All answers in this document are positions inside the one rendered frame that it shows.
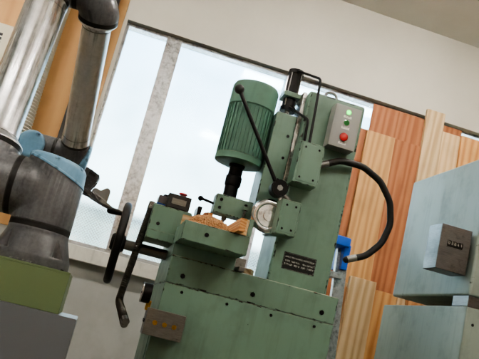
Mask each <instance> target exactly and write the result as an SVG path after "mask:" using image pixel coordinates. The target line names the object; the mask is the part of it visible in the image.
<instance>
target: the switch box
mask: <svg viewBox="0 0 479 359"><path fill-rule="evenodd" d="M347 110H350V111H351V114H350V115H347V114H346V111H347ZM361 114H362V110H358V109H356V108H352V107H349V106H346V105H342V104H340V103H337V104H335V105H334V106H333V107H332V108H331V113H330V116H329V122H328V125H327V129H326V135H325V138H324V144H323V147H325V148H326V149H329V150H333V151H336V152H340V153H343V154H345V155H349V154H350V153H352V152H353V151H354V147H355V143H356V137H357V133H358V130H359V123H360V119H361ZM344 115H347V116H349V117H351V119H348V118H344ZM345 120H348V121H349V122H350V124H349V126H345V125H344V121H345ZM341 126H344V127H347V128H349V130H345V129H343V128H341ZM343 132H344V133H346V134H347V135H348V139H347V140H346V141H342V140H341V139H340V134H342V133H343ZM338 141H340V142H345V143H346V145H342V144H339V143H338Z"/></svg>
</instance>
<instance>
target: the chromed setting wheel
mask: <svg viewBox="0 0 479 359"><path fill-rule="evenodd" d="M276 208H277V201H275V200H273V199H261V200H259V201H258V202H257V203H256V204H255V205H254V206H253V208H252V211H251V215H250V216H251V219H253V220H254V227H255V229H257V230H258V231H260V232H262V233H264V234H270V232H271V230H272V224H273V221H274V215H275V212H276Z"/></svg>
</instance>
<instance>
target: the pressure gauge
mask: <svg viewBox="0 0 479 359"><path fill-rule="evenodd" d="M153 286H154V285H153V284H151V283H146V282H144V284H143V288H142V293H140V298H139V302H143V303H146V305H145V310H147V309H148V307H150V306H151V303H152V301H150V298H151V296H152V292H153Z"/></svg>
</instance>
